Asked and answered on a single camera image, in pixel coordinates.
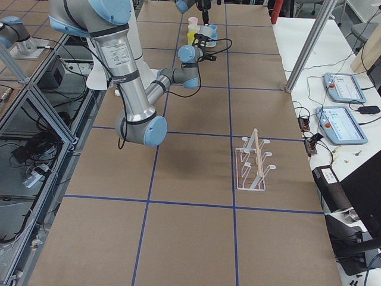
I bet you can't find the near teach pendant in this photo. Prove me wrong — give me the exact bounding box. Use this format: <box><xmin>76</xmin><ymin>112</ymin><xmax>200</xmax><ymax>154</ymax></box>
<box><xmin>316</xmin><ymin>106</ymin><xmax>368</xmax><ymax>145</ymax></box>

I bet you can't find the black monitor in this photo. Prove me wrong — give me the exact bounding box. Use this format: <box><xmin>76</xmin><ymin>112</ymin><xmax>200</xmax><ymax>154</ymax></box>
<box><xmin>341</xmin><ymin>153</ymin><xmax>381</xmax><ymax>238</ymax></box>

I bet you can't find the red cylinder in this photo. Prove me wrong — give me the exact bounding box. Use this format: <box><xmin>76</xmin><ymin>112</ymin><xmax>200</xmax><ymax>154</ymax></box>
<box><xmin>270</xmin><ymin>0</ymin><xmax>283</xmax><ymax>24</ymax></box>

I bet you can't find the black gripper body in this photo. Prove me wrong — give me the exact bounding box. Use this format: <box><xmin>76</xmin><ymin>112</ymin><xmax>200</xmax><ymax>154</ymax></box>
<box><xmin>192</xmin><ymin>33</ymin><xmax>206</xmax><ymax>57</ymax></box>
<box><xmin>197</xmin><ymin>0</ymin><xmax>211</xmax><ymax>12</ymax></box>

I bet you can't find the light blue cup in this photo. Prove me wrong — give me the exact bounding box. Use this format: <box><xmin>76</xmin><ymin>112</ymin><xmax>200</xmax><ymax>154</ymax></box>
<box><xmin>208</xmin><ymin>24</ymin><xmax>217</xmax><ymax>33</ymax></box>

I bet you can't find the yellow cup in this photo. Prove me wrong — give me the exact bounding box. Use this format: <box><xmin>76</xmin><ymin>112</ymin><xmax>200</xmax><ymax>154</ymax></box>
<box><xmin>187</xmin><ymin>32</ymin><xmax>195</xmax><ymax>45</ymax></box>

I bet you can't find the far teach pendant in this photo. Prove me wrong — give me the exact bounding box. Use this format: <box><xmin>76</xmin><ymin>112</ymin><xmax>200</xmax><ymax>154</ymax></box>
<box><xmin>323</xmin><ymin>73</ymin><xmax>366</xmax><ymax>104</ymax></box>

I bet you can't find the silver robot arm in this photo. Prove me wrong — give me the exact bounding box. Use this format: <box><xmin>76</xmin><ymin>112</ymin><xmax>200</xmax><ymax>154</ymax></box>
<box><xmin>49</xmin><ymin>1</ymin><xmax>216</xmax><ymax>147</ymax></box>
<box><xmin>175</xmin><ymin>0</ymin><xmax>211</xmax><ymax>26</ymax></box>

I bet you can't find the aluminium frame post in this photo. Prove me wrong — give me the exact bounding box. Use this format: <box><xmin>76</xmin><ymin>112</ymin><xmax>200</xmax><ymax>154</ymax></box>
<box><xmin>285</xmin><ymin>0</ymin><xmax>337</xmax><ymax>94</ymax></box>

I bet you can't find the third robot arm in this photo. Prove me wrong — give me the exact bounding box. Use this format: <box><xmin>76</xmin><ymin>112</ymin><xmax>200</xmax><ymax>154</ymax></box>
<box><xmin>1</xmin><ymin>16</ymin><xmax>50</xmax><ymax>60</ymax></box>

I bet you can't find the cream rabbit tray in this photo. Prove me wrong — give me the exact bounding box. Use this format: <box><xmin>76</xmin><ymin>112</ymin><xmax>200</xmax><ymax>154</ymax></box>
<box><xmin>187</xmin><ymin>26</ymin><xmax>217</xmax><ymax>48</ymax></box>

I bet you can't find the teach pendant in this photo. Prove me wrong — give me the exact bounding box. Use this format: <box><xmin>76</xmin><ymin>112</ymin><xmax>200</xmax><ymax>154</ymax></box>
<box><xmin>323</xmin><ymin>73</ymin><xmax>366</xmax><ymax>104</ymax></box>
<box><xmin>316</xmin><ymin>106</ymin><xmax>368</xmax><ymax>145</ymax></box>

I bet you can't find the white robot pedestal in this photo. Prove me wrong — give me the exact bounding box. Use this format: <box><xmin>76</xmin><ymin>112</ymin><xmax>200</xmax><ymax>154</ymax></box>
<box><xmin>86</xmin><ymin>1</ymin><xmax>158</xmax><ymax>91</ymax></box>

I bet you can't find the white wire cup rack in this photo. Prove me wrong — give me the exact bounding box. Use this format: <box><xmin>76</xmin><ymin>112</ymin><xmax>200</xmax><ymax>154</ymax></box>
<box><xmin>235</xmin><ymin>128</ymin><xmax>276</xmax><ymax>192</ymax></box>

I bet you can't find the grey plastic cup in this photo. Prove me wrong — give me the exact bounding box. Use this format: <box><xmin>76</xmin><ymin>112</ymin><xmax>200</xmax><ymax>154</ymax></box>
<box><xmin>199</xmin><ymin>26</ymin><xmax>213</xmax><ymax>38</ymax></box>

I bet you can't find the pink cup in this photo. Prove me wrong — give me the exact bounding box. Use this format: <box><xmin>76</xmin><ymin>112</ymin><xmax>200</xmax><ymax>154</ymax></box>
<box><xmin>188</xmin><ymin>17</ymin><xmax>198</xmax><ymax>25</ymax></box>

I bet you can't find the cream white cup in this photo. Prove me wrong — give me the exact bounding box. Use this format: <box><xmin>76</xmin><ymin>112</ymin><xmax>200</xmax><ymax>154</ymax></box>
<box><xmin>188</xmin><ymin>24</ymin><xmax>199</xmax><ymax>34</ymax></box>

